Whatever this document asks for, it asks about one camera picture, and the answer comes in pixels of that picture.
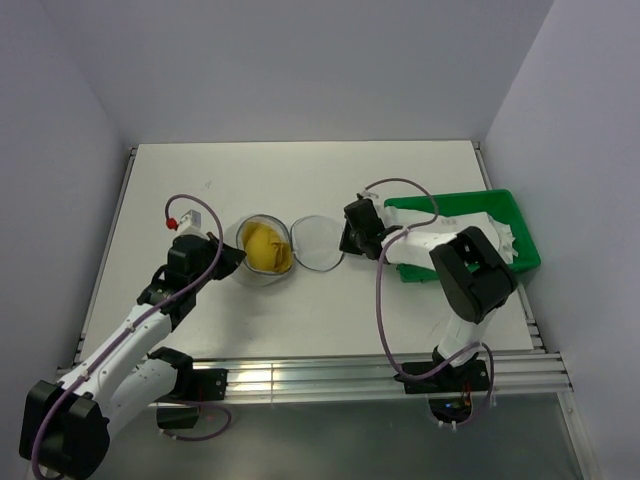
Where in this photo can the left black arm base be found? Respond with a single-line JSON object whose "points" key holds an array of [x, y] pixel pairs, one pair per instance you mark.
{"points": [[199, 385]]}

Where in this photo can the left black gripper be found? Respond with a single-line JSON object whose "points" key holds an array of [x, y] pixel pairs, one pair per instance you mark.
{"points": [[230, 258]]}

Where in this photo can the yellow bra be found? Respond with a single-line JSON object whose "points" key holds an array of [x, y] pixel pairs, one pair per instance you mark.
{"points": [[266, 250]]}

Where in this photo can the green plastic bin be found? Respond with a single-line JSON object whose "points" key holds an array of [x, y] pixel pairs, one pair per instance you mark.
{"points": [[499, 204]]}

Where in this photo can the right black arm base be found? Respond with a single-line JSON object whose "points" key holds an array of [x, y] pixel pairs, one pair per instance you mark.
{"points": [[473, 376]]}

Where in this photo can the white garments in bin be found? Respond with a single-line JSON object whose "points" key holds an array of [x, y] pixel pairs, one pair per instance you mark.
{"points": [[495, 230]]}

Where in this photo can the aluminium mounting rail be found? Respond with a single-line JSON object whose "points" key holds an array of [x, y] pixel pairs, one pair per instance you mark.
{"points": [[359, 378]]}

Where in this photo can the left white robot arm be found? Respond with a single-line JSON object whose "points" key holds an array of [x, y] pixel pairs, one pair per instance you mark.
{"points": [[68, 424]]}

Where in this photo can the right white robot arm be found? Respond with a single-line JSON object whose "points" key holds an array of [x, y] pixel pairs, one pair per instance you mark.
{"points": [[475, 279]]}

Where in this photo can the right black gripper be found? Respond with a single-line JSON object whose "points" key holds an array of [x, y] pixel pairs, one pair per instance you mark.
{"points": [[346, 243]]}

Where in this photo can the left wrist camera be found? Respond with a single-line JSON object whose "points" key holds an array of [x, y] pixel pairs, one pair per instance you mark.
{"points": [[188, 224]]}

